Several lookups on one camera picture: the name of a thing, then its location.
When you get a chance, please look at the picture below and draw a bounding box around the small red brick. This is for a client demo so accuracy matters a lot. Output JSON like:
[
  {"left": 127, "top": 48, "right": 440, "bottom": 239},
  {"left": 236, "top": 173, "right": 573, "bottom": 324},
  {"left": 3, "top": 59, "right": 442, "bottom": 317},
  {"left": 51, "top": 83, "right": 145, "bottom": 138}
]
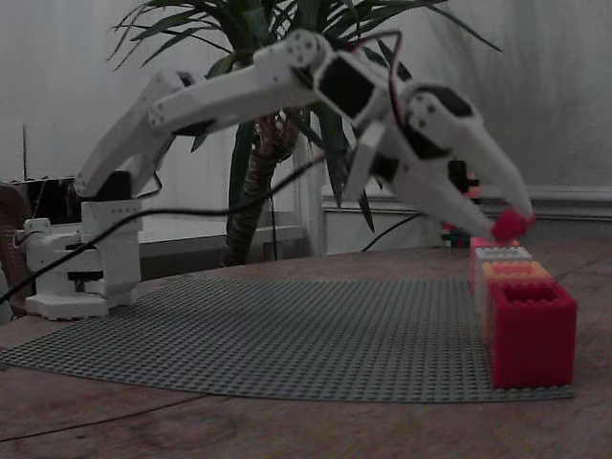
[{"left": 491, "top": 211, "right": 528, "bottom": 241}]

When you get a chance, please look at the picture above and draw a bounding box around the multicolour brick tower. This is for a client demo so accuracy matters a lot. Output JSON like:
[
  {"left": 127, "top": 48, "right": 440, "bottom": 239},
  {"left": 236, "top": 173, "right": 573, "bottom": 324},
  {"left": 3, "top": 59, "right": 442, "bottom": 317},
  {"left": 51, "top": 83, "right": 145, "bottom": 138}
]
[{"left": 440, "top": 171, "right": 484, "bottom": 249}]

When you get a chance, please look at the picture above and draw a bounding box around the large pink brick block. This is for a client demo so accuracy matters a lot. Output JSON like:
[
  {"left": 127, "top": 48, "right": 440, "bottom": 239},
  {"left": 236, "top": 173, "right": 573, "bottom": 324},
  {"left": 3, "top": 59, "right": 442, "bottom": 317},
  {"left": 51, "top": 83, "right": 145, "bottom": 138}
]
[{"left": 469, "top": 236, "right": 522, "bottom": 294}]

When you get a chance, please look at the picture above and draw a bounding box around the grey brick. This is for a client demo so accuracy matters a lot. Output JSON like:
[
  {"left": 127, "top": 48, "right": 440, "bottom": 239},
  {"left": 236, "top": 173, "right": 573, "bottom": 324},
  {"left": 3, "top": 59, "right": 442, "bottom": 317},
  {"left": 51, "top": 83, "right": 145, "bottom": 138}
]
[{"left": 470, "top": 245, "right": 535, "bottom": 310}]

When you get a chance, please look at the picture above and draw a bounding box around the orange brick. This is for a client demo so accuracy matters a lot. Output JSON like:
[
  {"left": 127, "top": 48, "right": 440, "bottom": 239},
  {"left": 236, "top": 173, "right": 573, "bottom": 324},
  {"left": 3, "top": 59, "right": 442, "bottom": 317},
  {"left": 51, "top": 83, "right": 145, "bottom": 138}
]
[{"left": 479, "top": 260, "right": 557, "bottom": 346}]

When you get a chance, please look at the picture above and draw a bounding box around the dark pink brick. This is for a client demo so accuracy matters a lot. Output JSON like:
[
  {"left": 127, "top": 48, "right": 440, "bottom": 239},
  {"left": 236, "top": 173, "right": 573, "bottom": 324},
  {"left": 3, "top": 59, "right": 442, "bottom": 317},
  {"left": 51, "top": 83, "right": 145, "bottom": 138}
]
[{"left": 489, "top": 281, "right": 579, "bottom": 390}]

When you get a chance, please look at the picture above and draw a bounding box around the grey studded baseplate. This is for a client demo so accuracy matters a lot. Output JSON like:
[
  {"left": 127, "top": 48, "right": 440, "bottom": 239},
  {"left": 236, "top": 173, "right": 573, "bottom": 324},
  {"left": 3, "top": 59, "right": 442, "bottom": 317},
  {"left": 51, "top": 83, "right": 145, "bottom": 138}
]
[{"left": 0, "top": 275, "right": 577, "bottom": 404}]

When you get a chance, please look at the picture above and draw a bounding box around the large yucca plant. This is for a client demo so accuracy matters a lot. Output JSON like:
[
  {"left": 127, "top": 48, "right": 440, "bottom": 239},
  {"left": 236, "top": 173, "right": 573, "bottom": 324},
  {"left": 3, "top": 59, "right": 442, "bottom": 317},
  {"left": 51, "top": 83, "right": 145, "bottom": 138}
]
[{"left": 107, "top": 0, "right": 503, "bottom": 268}]

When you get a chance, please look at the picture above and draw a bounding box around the thin black cable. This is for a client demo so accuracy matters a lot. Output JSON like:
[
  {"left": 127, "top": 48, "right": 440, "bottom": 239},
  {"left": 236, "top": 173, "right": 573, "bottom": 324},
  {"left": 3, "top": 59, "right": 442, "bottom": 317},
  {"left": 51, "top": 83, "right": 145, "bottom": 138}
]
[{"left": 359, "top": 212, "right": 425, "bottom": 253}]

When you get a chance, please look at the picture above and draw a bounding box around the robot wrist servo cable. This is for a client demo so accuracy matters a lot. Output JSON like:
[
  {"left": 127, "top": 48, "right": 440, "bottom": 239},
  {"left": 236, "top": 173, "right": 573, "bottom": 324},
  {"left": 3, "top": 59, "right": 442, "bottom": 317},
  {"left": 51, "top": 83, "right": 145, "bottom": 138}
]
[{"left": 351, "top": 29, "right": 410, "bottom": 128}]

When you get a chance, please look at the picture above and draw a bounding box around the long black cable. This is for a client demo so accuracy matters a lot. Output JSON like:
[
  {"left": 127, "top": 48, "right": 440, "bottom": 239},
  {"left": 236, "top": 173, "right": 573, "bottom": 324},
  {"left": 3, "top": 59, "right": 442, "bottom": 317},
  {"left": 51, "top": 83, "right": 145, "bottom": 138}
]
[{"left": 0, "top": 151, "right": 329, "bottom": 308}]

